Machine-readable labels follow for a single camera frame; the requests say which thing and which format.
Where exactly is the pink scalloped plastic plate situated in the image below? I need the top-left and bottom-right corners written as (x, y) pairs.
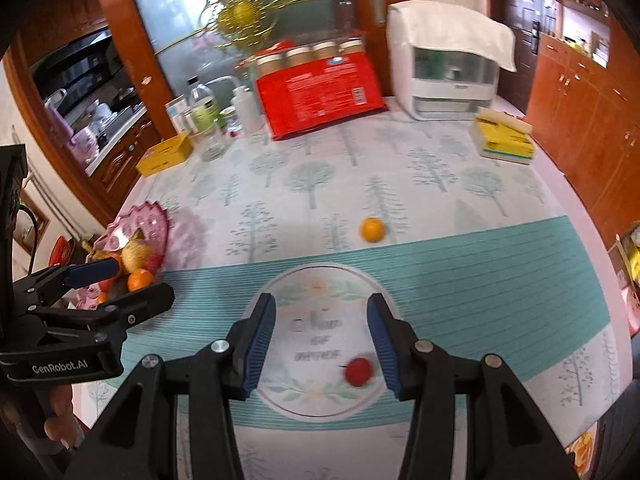
top-left (75, 201), bottom-right (174, 312)

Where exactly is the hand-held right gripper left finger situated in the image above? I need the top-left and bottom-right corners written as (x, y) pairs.
top-left (65, 292), bottom-right (277, 480)

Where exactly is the white countertop appliance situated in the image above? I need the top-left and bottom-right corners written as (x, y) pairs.
top-left (387, 7), bottom-right (501, 121)

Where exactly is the dark entrance door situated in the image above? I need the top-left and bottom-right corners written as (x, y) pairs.
top-left (487, 0), bottom-right (544, 117)

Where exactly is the white plastic bottle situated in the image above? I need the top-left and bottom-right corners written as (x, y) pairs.
top-left (231, 86), bottom-right (266, 135)

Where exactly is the small clear jar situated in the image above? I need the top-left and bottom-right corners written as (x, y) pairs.
top-left (220, 106), bottom-right (244, 136)

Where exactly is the gold wire ornament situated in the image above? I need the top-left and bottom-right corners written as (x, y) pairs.
top-left (152, 0), bottom-right (359, 57)

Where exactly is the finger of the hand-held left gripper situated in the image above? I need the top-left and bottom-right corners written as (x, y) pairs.
top-left (30, 281), bottom-right (176, 334)
top-left (12, 260), bottom-right (124, 306)

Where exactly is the tree-print tablecloth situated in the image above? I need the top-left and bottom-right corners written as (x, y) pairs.
top-left (75, 95), bottom-right (636, 480)

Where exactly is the clear drinking glass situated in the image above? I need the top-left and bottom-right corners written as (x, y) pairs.
top-left (199, 127), bottom-right (229, 162)

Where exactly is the red round lid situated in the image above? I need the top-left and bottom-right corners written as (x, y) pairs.
top-left (49, 237), bottom-right (77, 269)

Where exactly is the red plastic package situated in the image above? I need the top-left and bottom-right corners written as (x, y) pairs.
top-left (255, 52), bottom-right (389, 141)

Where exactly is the bruised yellow pear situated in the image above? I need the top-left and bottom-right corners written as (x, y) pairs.
top-left (82, 242), bottom-right (122, 264)

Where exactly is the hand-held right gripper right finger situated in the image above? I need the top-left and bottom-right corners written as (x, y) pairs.
top-left (366, 292), bottom-right (571, 480)

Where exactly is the white towel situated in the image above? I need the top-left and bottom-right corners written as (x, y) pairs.
top-left (388, 0), bottom-right (517, 73)

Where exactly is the yellow tissue box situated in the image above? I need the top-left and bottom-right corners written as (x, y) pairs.
top-left (470, 106), bottom-right (537, 166)

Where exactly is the wooden cabinet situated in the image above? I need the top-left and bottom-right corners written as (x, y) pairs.
top-left (525, 35), bottom-right (640, 247)

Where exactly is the wooden picture frame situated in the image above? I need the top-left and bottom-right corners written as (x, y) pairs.
top-left (19, 192), bottom-right (52, 252)

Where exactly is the black cable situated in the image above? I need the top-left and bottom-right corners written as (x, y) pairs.
top-left (17, 204), bottom-right (42, 277)

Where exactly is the flat yellow box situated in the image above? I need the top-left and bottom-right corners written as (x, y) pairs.
top-left (135, 133), bottom-right (194, 177)

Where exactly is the small red fruit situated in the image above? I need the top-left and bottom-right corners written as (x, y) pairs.
top-left (341, 357), bottom-right (374, 389)

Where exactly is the wooden glass sliding door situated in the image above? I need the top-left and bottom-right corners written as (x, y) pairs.
top-left (95, 0), bottom-right (392, 128)

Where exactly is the clear bottle with green label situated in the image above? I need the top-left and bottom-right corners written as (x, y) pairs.
top-left (187, 76), bottom-right (224, 134)

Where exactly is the small pale carton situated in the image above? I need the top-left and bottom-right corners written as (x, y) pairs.
top-left (165, 97), bottom-right (193, 136)

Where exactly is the purple kitchen pot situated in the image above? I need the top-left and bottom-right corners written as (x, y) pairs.
top-left (69, 125), bottom-right (102, 162)

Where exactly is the person's left hand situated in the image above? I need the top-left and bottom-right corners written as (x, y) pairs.
top-left (42, 385), bottom-right (89, 456)

